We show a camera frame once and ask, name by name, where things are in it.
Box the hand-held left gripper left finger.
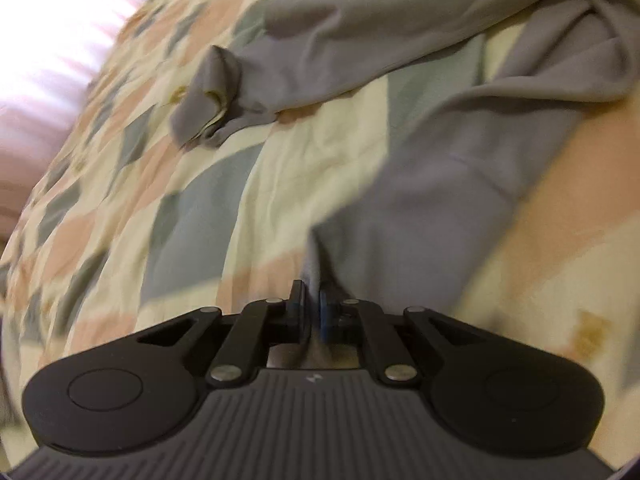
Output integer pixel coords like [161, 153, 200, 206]
[137, 279, 312, 389]

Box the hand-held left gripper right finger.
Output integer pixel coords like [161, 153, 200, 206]
[318, 287, 497, 387]

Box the grey long-sleeve shirt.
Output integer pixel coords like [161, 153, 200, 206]
[169, 0, 640, 311]

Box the checkered pastel quilt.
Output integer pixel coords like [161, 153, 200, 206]
[0, 0, 640, 426]

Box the pink sheer curtain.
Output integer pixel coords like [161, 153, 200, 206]
[0, 0, 173, 241]

